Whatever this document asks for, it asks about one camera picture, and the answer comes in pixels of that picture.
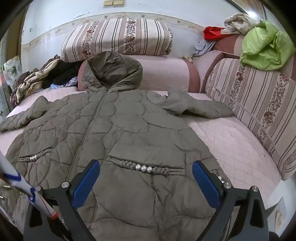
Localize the red cloth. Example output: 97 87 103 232
203 26 232 42

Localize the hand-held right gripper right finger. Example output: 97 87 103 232
192 160 270 241

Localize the blue clear plastic bag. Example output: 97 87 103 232
50 76 79 90

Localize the wide striped floral cushion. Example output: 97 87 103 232
206 58 296 181

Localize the green cloth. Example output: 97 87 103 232
240 20 296 71

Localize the pink quilted mattress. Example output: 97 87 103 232
0 87 284 209

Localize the pink bolster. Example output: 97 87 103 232
77 55 200 93

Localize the grey-blue cloth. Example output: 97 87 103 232
192 39 216 57

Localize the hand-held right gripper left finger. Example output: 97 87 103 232
23 159 101 241

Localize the green floral pillow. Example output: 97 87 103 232
0 56 23 112

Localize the long striped floral cushion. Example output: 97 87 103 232
60 18 173 63

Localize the reddish sofa backrest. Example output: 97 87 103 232
213 34 296 79

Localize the black clothes pile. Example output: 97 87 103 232
43 61 81 88

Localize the cream crumpled cloth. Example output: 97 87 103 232
223 13 264 35

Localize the brown floral blanket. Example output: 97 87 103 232
10 54 63 105

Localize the olive quilted hooded jacket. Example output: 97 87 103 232
0 51 234 241

